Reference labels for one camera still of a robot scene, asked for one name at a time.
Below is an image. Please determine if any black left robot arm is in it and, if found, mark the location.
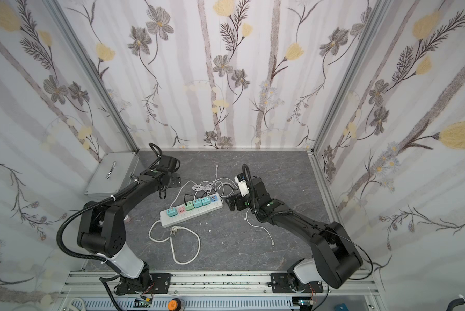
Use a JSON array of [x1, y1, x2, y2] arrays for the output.
[[56, 143, 181, 295]]

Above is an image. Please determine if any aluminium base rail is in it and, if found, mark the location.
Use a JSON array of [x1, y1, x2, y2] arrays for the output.
[[57, 270, 381, 298]]

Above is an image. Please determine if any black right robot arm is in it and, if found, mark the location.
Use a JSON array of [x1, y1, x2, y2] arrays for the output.
[[225, 164, 372, 292]]

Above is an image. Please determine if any coiled white cable bundle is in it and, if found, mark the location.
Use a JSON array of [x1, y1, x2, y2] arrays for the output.
[[191, 164, 222, 195]]

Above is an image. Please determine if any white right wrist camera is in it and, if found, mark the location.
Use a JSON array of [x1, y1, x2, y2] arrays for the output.
[[235, 173, 249, 197]]

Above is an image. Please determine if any white charging cable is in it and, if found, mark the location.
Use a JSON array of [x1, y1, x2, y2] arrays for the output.
[[169, 176, 276, 246]]

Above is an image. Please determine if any grey metal first-aid box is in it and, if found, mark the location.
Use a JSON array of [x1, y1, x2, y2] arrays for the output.
[[84, 152, 144, 200]]

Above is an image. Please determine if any teal charger with cable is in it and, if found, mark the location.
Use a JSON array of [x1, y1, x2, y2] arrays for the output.
[[165, 207, 178, 218]]

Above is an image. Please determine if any white slotted cable duct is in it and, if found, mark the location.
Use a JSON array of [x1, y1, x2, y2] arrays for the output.
[[65, 297, 300, 310]]

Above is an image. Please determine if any orange emergency button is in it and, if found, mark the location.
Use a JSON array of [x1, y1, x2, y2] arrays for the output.
[[167, 298, 183, 311]]

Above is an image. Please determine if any white colourful power strip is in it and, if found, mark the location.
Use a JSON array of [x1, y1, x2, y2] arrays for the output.
[[159, 194, 223, 228]]

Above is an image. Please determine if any green charger with black cable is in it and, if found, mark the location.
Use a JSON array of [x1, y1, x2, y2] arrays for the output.
[[185, 201, 194, 211]]

